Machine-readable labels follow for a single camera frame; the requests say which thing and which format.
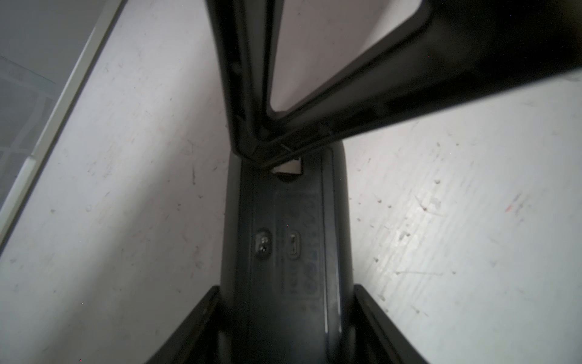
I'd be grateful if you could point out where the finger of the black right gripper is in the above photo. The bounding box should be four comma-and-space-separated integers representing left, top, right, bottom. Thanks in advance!
254, 1, 581, 168
206, 1, 284, 166

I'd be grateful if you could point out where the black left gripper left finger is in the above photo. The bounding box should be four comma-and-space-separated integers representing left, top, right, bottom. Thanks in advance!
146, 285, 221, 364

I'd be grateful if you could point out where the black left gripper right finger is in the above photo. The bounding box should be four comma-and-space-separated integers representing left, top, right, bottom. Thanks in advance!
354, 285, 428, 364

